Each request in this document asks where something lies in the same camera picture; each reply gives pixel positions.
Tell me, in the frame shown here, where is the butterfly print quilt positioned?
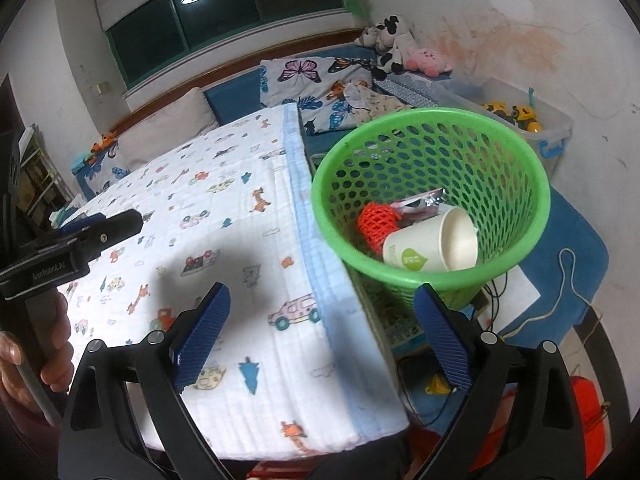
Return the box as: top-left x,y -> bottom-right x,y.
259,55 -> 416,136

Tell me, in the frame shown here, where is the green plastic basket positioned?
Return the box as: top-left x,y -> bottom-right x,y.
310,107 -> 552,311

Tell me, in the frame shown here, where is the clear plastic storage box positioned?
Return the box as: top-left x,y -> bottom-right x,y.
432,77 -> 573,176

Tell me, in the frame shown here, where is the pink round plush toy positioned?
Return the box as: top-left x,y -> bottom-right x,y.
404,46 -> 453,79

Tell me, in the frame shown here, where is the black white cow plush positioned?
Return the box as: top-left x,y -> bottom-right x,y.
375,14 -> 416,74

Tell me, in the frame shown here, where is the blue checked cloth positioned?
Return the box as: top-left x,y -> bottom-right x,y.
375,71 -> 451,109

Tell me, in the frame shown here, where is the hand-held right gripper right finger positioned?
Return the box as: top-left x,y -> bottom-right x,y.
413,283 -> 587,480

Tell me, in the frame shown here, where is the wooden headboard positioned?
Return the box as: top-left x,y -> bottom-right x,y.
115,25 -> 381,127

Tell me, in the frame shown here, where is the green framed window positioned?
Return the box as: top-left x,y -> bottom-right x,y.
92,0 -> 351,89

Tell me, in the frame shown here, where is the silver snack wrapper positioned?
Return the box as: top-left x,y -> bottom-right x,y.
389,187 -> 446,223

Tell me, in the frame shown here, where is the red plastic bag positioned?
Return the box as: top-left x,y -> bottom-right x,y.
570,375 -> 612,466

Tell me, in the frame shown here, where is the red foam fruit net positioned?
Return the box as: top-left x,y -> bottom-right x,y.
356,202 -> 402,256

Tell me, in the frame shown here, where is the black cable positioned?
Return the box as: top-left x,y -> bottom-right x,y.
479,280 -> 502,332

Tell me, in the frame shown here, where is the white pillow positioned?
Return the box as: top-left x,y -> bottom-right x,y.
117,87 -> 221,172

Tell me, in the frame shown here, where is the person's left hand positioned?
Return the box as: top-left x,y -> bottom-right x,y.
0,292 -> 76,394

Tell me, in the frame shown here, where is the grey plush toy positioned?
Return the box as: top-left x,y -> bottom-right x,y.
354,26 -> 384,51

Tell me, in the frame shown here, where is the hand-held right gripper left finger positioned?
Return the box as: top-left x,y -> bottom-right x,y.
57,281 -> 232,480

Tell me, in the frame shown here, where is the white paper cup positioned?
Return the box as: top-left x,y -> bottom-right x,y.
382,205 -> 479,272

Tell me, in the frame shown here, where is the white paper sheet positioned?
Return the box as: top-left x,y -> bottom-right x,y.
475,260 -> 544,334

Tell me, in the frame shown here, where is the printed cardboard box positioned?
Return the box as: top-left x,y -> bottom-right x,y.
350,265 -> 441,358

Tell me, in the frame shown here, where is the white printed blanket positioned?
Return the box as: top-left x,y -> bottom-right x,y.
62,102 -> 408,461

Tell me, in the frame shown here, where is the orange plush toy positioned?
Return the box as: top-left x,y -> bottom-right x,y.
90,132 -> 119,154

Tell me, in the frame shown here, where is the white cable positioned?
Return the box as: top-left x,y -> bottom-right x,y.
500,247 -> 601,341

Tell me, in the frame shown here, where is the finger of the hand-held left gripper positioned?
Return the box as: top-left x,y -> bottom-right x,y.
60,209 -> 144,264

